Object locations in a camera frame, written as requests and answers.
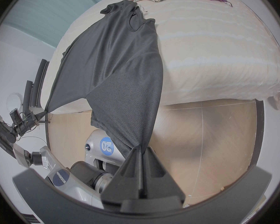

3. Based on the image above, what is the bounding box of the bed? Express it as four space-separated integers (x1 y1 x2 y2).
41 0 280 114

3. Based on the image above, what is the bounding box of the black T-shirt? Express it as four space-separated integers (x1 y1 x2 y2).
45 0 164 159

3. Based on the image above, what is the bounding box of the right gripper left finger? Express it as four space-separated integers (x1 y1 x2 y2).
100 145 143 213

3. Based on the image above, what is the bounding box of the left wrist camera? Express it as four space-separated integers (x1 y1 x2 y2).
10 108 21 124

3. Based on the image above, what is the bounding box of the blue-green curtain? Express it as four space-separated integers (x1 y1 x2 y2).
3 0 136 48

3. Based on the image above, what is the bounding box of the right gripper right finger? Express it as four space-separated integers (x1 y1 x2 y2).
142 146 186 213

